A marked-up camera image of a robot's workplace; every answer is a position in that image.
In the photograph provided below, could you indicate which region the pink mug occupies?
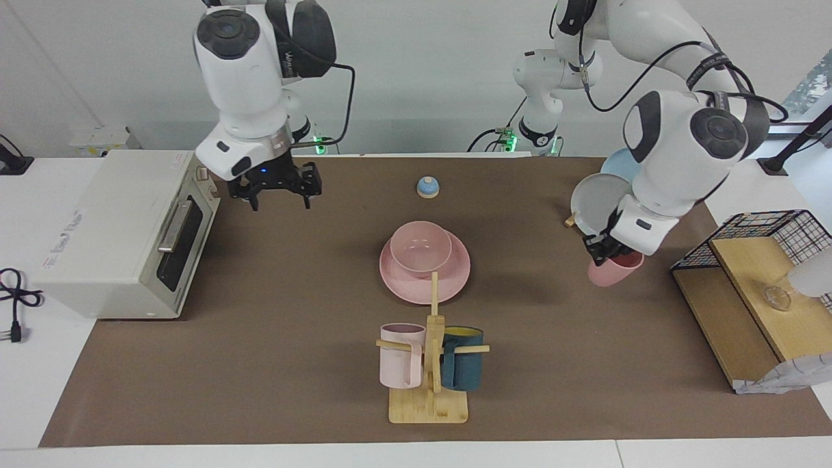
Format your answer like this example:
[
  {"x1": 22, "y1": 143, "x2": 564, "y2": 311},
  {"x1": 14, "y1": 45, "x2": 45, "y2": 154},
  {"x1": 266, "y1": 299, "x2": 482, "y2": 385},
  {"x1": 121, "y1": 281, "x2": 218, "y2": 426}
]
[{"x1": 379, "y1": 323, "x2": 427, "y2": 389}]

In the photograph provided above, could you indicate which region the clear glass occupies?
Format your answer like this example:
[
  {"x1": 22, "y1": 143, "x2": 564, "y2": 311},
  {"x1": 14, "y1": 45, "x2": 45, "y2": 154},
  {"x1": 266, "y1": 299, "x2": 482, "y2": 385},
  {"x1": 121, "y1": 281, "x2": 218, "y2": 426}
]
[{"x1": 764, "y1": 250, "x2": 832, "y2": 311}]

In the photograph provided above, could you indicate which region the white toaster oven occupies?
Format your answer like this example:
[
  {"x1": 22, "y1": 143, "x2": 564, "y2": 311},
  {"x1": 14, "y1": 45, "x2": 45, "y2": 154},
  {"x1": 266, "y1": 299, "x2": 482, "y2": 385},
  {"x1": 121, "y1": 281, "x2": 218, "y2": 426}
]
[{"x1": 31, "y1": 149, "x2": 222, "y2": 320}]

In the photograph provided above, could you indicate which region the grey plate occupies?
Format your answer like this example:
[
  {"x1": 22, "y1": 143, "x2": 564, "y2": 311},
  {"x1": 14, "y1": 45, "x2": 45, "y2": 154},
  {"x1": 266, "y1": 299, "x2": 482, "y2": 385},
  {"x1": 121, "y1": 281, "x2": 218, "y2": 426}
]
[{"x1": 571, "y1": 173, "x2": 632, "y2": 236}]

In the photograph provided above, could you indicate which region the white patterned cloth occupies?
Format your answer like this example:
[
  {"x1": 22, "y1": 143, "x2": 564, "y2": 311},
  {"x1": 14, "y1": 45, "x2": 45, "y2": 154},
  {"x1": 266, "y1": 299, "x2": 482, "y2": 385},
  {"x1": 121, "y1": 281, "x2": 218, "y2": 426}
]
[{"x1": 734, "y1": 353, "x2": 832, "y2": 395}]

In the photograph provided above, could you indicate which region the wooden two-tier shelf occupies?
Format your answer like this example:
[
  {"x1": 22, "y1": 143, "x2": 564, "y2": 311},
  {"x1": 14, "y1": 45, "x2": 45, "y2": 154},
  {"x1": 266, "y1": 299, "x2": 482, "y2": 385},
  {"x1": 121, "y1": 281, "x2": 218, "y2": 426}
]
[{"x1": 671, "y1": 235, "x2": 832, "y2": 391}]

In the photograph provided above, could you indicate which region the black wire basket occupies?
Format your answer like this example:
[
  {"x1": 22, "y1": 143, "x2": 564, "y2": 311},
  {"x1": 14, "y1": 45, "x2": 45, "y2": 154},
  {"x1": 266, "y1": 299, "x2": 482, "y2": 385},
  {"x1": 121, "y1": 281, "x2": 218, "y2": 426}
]
[{"x1": 670, "y1": 209, "x2": 832, "y2": 309}]

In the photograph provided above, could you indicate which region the light blue plate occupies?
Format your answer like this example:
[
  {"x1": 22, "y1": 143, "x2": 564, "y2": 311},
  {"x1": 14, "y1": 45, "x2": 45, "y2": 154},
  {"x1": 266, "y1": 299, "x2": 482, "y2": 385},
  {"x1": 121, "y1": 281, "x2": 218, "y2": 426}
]
[{"x1": 599, "y1": 148, "x2": 641, "y2": 183}]

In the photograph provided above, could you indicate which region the pink cup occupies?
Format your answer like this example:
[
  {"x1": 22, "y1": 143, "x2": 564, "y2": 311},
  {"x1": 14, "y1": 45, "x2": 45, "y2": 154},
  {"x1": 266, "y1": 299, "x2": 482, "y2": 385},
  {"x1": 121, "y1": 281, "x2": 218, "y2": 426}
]
[{"x1": 588, "y1": 250, "x2": 645, "y2": 287}]

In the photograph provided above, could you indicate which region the pink bowl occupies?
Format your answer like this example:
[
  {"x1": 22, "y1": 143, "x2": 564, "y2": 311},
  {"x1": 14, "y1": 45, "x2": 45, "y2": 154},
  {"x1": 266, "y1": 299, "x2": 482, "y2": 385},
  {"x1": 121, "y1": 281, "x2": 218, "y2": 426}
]
[{"x1": 389, "y1": 221, "x2": 453, "y2": 278}]

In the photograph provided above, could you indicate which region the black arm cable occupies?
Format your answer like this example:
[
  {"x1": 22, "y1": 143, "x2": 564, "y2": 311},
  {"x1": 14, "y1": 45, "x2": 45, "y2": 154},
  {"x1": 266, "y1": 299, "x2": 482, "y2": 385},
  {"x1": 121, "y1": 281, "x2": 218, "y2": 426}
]
[
  {"x1": 577, "y1": 39, "x2": 790, "y2": 124},
  {"x1": 286, "y1": 62, "x2": 357, "y2": 151}
]

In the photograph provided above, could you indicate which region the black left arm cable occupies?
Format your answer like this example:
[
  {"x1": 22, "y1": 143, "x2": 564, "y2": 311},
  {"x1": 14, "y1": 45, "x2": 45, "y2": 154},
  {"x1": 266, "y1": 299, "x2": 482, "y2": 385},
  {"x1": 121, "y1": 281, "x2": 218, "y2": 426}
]
[{"x1": 577, "y1": 39, "x2": 790, "y2": 124}]

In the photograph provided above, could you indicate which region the wooden mug tree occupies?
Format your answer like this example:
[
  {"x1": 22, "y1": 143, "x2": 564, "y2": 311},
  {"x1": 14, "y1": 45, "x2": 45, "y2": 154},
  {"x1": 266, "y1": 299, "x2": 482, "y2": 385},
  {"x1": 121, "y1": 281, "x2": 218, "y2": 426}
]
[{"x1": 375, "y1": 272, "x2": 490, "y2": 424}]

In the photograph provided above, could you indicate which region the pink plate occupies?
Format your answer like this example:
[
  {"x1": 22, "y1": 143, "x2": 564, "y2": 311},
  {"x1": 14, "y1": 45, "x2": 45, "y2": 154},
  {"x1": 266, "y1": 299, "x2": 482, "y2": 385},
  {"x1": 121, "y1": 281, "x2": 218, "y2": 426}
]
[{"x1": 379, "y1": 227, "x2": 471, "y2": 305}]

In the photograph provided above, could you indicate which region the brown table mat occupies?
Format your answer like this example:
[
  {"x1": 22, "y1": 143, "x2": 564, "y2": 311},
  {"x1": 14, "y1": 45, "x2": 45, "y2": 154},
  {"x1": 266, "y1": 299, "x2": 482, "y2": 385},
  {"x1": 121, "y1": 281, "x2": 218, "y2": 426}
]
[{"x1": 38, "y1": 156, "x2": 832, "y2": 448}]

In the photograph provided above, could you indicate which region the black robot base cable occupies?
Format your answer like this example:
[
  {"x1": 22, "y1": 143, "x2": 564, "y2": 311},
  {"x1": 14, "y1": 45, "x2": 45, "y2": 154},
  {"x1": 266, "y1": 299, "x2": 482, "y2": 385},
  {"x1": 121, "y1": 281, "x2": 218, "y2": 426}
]
[{"x1": 468, "y1": 127, "x2": 521, "y2": 154}]

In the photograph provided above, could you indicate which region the dark teal mug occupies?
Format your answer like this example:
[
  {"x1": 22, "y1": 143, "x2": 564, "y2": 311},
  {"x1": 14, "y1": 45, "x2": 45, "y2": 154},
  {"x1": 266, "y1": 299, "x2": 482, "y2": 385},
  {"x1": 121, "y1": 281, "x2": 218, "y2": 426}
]
[{"x1": 440, "y1": 326, "x2": 485, "y2": 392}]

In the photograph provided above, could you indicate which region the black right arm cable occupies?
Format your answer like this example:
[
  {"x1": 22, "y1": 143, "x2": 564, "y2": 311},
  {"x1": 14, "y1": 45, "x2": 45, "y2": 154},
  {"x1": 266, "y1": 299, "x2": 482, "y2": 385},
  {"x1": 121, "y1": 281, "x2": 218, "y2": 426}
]
[{"x1": 286, "y1": 62, "x2": 357, "y2": 151}]

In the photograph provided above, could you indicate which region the black table clamp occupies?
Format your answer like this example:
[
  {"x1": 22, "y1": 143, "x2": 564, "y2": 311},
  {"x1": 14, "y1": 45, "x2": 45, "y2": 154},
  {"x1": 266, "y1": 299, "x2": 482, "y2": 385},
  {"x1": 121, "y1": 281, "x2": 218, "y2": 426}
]
[{"x1": 0, "y1": 133, "x2": 34, "y2": 176}]

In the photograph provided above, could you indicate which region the black power cable with plug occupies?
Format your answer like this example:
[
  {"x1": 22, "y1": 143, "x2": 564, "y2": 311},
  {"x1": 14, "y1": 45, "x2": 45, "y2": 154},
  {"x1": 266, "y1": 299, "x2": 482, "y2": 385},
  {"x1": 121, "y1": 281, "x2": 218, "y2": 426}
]
[{"x1": 0, "y1": 268, "x2": 45, "y2": 344}]

